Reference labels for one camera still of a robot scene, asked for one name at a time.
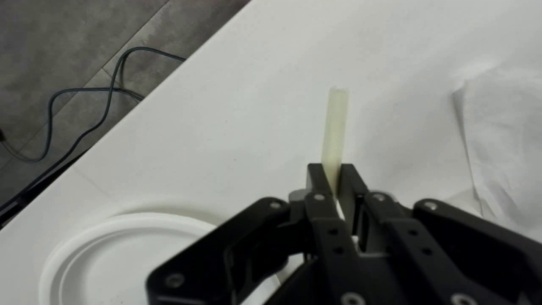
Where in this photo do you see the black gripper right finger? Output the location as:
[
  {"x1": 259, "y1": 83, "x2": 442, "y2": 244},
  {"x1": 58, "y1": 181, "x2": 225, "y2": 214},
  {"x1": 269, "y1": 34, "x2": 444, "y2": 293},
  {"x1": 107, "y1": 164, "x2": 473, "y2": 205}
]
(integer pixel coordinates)
[{"x1": 337, "y1": 163, "x2": 542, "y2": 305}]

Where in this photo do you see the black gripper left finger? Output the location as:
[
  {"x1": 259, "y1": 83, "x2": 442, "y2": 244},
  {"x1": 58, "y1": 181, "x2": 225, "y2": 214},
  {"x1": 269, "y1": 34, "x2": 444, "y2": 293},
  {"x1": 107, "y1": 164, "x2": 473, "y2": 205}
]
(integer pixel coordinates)
[{"x1": 146, "y1": 163, "x2": 363, "y2": 305}]

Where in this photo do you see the white plastic knife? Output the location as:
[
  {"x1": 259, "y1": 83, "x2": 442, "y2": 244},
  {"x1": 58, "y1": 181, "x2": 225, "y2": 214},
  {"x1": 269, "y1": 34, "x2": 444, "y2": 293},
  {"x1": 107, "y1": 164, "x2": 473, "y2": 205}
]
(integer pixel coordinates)
[{"x1": 319, "y1": 86, "x2": 351, "y2": 220}]

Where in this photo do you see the white plastic plate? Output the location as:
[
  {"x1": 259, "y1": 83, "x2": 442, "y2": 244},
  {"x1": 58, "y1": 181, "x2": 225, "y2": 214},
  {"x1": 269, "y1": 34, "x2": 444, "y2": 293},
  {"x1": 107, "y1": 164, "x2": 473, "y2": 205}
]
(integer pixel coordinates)
[{"x1": 37, "y1": 210, "x2": 307, "y2": 305}]

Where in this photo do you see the black floor cable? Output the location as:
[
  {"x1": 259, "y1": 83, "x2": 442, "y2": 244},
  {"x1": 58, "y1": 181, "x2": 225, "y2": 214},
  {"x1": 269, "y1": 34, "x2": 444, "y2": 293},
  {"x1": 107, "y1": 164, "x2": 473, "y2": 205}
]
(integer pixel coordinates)
[{"x1": 0, "y1": 46, "x2": 188, "y2": 166}]

